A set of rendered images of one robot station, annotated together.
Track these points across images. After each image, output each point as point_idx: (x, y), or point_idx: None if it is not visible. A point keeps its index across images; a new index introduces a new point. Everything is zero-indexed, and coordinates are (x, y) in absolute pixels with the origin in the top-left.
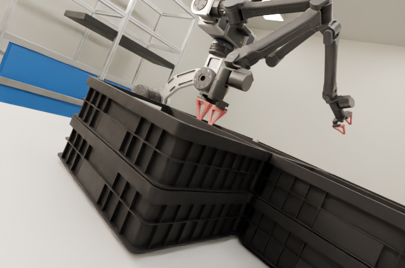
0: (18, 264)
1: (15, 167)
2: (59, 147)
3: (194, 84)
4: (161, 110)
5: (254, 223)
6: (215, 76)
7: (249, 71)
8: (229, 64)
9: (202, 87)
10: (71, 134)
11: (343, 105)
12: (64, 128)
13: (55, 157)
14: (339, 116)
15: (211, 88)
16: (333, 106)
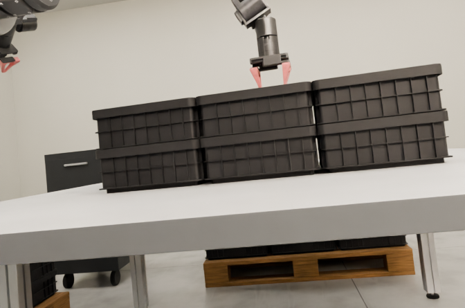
0: (461, 153)
1: None
2: (450, 165)
3: None
4: (329, 88)
5: None
6: (273, 30)
7: None
8: (266, 14)
9: (53, 2)
10: (444, 128)
11: (29, 27)
12: (444, 176)
13: (453, 162)
14: (10, 44)
15: (278, 48)
16: (13, 29)
